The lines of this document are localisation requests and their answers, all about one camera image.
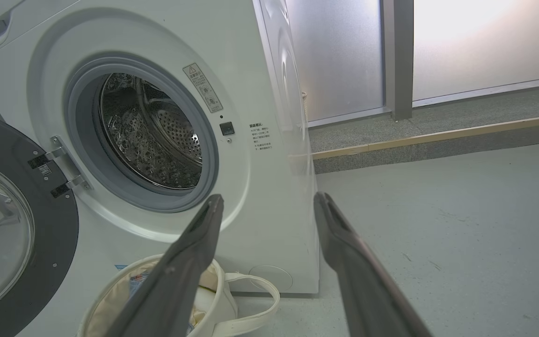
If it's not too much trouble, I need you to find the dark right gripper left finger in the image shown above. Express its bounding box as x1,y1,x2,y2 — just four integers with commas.
106,194,225,337

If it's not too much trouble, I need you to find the white cloth in basket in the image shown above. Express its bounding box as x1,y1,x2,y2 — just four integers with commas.
194,286,219,328

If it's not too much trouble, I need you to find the white front-load washing machine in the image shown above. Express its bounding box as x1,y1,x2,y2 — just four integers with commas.
0,0,320,337

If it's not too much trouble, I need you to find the cream canvas laundry basket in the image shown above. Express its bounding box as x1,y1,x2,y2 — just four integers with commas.
77,254,281,337

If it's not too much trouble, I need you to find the metal door hinge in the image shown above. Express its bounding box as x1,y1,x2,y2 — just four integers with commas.
29,136,93,198

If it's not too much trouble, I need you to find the warning sticker with triangle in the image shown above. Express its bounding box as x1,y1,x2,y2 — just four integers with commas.
183,63,224,113

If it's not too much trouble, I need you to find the wooden floor trim strip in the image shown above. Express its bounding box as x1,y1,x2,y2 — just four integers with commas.
312,112,539,161

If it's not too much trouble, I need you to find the round black glass washer door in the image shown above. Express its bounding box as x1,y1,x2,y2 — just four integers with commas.
0,109,79,337

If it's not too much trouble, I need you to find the perforated steel washer drum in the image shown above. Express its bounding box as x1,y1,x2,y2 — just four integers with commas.
99,73,203,190

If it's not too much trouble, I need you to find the grey metal frame post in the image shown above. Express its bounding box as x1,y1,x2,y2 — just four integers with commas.
381,0,414,121

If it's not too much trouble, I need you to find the grey rubber door gasket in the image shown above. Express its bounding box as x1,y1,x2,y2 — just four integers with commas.
64,56,219,213

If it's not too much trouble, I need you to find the blue garment with orange print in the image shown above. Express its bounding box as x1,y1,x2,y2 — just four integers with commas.
129,274,149,296

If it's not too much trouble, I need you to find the printed text label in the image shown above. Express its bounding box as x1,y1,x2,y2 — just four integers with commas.
249,123,272,151

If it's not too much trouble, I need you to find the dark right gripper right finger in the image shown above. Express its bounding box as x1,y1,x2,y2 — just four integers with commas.
313,192,434,337

